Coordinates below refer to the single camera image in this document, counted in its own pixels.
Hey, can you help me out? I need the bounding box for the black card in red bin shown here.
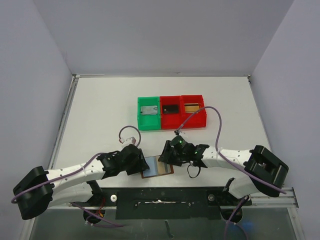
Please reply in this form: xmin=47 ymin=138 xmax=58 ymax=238
xmin=162 ymin=104 xmax=180 ymax=114

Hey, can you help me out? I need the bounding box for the brown leather card holder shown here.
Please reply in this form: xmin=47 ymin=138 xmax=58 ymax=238
xmin=141 ymin=155 xmax=174 ymax=179

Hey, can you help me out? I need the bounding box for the aluminium front frame rail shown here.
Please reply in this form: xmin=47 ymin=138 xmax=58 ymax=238
xmin=28 ymin=187 xmax=300 ymax=212

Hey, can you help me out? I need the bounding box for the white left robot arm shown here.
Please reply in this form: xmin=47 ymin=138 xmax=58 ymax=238
xmin=11 ymin=144 xmax=150 ymax=220

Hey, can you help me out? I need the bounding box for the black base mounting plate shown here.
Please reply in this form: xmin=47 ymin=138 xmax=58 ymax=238
xmin=79 ymin=186 xmax=240 ymax=220

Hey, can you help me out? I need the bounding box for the red plastic bin right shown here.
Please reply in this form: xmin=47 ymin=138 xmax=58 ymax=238
xmin=181 ymin=95 xmax=207 ymax=129

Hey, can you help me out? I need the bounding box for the silver card in green bin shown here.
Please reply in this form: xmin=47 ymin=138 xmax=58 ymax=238
xmin=140 ymin=105 xmax=158 ymax=115

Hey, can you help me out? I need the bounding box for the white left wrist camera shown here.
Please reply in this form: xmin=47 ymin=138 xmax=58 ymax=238
xmin=119 ymin=136 xmax=137 ymax=145

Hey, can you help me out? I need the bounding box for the green plastic bin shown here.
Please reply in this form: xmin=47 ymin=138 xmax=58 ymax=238
xmin=137 ymin=96 xmax=161 ymax=131

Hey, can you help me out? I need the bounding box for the striped gold card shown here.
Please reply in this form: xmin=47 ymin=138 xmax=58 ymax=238
xmin=157 ymin=162 xmax=173 ymax=175

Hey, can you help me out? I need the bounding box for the red plastic bin middle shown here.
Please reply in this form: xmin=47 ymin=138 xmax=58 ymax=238
xmin=159 ymin=95 xmax=183 ymax=130

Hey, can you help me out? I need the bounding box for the red plastic bin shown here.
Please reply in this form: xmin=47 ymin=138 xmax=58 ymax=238
xmin=181 ymin=95 xmax=207 ymax=129
xmin=159 ymin=95 xmax=183 ymax=130

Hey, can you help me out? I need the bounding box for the aluminium left frame rail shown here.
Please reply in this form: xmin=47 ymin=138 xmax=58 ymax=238
xmin=47 ymin=74 xmax=80 ymax=170

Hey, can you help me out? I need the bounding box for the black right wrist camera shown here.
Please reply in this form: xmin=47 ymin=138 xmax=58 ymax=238
xmin=170 ymin=135 xmax=187 ymax=151

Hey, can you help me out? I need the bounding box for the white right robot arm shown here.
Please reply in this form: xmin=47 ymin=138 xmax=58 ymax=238
xmin=158 ymin=135 xmax=289 ymax=205

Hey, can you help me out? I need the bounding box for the aluminium frame rail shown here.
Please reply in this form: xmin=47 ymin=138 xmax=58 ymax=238
xmin=47 ymin=74 xmax=80 ymax=170
xmin=28 ymin=187 xmax=300 ymax=212

